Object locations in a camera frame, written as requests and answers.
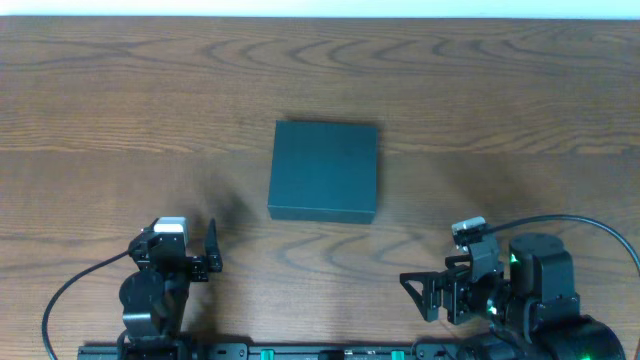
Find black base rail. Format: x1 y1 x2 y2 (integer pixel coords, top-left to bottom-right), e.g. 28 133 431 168
76 343 460 360

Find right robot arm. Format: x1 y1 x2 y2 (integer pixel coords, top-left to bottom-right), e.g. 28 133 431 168
399 233 625 360

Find dark green box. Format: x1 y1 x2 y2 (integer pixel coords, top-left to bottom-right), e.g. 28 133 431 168
267 121 378 224

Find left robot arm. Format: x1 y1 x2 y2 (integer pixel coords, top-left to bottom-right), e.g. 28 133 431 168
119 217 223 350

